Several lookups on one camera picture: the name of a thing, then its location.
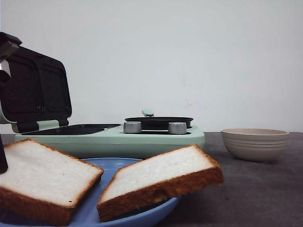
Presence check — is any blue plastic plate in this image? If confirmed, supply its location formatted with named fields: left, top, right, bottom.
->
left=0, top=157, right=182, bottom=227

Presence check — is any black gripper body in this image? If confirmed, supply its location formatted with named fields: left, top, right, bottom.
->
left=0, top=32, right=22, bottom=83

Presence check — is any mint green breakfast maker base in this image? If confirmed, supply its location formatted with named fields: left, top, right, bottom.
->
left=15, top=124, right=205, bottom=159

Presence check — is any left silver control knob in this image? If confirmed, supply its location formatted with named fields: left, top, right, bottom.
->
left=124, top=121, right=142, bottom=134

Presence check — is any silver control knob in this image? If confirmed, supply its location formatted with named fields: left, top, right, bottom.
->
left=168, top=122, right=187, bottom=135
left=124, top=121, right=142, bottom=134

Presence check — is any black round frying pan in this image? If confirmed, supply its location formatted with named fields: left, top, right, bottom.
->
left=125, top=109, right=193, bottom=130

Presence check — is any beige ribbed bowl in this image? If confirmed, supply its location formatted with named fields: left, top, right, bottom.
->
left=221, top=128, right=289, bottom=163

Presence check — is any white bread slice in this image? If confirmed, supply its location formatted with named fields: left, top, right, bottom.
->
left=0, top=139, right=103, bottom=226
left=97, top=144, right=224, bottom=222

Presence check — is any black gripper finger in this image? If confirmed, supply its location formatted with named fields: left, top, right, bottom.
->
left=0, top=137, right=8, bottom=174

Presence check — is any right silver control knob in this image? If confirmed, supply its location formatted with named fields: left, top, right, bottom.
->
left=168, top=122, right=187, bottom=135

